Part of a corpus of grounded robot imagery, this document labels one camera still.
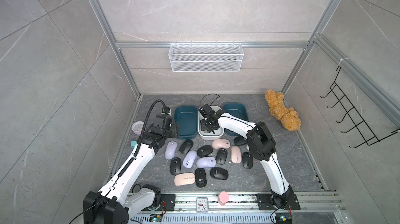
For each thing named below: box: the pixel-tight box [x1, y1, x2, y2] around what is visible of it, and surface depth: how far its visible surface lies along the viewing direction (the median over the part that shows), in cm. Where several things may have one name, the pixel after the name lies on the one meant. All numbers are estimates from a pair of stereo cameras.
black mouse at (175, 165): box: [170, 157, 182, 176], surface depth 85 cm
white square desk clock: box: [195, 196, 209, 213], surface depth 73 cm
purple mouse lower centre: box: [195, 156, 217, 168], surface depth 86 cm
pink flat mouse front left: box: [173, 172, 196, 186], surface depth 81 cm
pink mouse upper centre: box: [211, 138, 231, 149], surface depth 93 cm
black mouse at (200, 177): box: [194, 167, 207, 189], surface depth 81 cm
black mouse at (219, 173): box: [209, 166, 229, 181], surface depth 83 cm
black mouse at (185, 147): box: [179, 139, 194, 155], surface depth 92 cm
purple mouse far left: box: [164, 141, 178, 160], surface depth 90 cm
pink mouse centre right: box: [230, 145, 242, 165], surface depth 88 cm
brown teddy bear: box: [264, 89, 302, 132], surface depth 99 cm
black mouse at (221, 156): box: [215, 148, 228, 165], surface depth 88 cm
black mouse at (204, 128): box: [201, 122, 212, 134], surface depth 90 cm
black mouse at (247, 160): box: [242, 151, 254, 170], surface depth 85 cm
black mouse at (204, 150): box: [196, 144, 214, 158], surface depth 90 cm
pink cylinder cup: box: [217, 191, 230, 206], surface depth 70 cm
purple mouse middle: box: [182, 150, 197, 169], surface depth 87 cm
